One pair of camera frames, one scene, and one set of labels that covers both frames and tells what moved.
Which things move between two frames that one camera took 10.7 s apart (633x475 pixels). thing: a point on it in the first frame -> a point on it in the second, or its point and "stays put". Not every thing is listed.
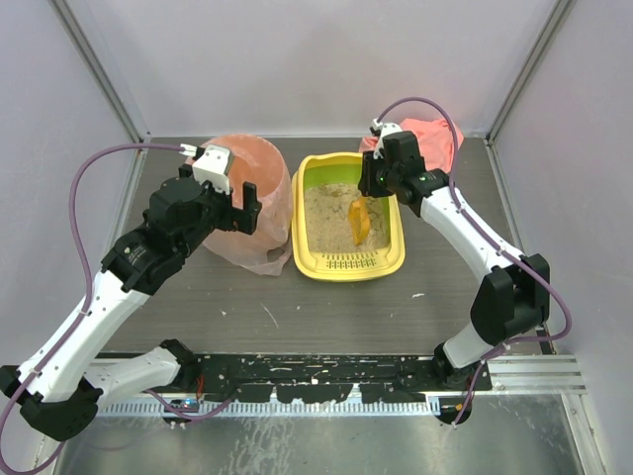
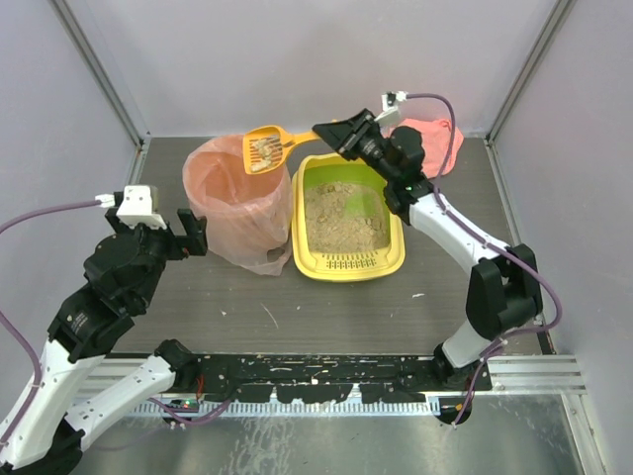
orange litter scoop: [359, 220] -> [264, 149]
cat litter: [327, 226] stays put
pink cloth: [435, 142] stays put
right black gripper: [371, 174] -> [354, 137]
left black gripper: [236, 214] -> [161, 233]
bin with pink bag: [266, 249] stays put
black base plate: [306, 377] stays put
